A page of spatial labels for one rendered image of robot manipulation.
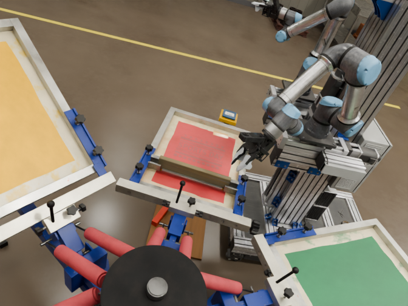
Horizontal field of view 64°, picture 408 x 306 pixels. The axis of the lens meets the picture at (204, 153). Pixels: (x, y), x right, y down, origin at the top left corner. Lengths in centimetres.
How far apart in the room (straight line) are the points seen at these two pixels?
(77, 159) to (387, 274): 164
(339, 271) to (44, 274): 186
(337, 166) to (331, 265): 57
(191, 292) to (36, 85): 113
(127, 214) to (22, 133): 148
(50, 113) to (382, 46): 173
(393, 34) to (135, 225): 218
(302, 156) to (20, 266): 199
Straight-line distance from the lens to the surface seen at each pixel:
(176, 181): 182
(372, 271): 197
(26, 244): 272
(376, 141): 239
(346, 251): 195
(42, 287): 254
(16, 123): 158
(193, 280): 108
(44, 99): 166
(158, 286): 102
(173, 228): 151
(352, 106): 178
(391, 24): 204
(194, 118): 227
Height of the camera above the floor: 225
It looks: 39 degrees down
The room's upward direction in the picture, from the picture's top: 18 degrees clockwise
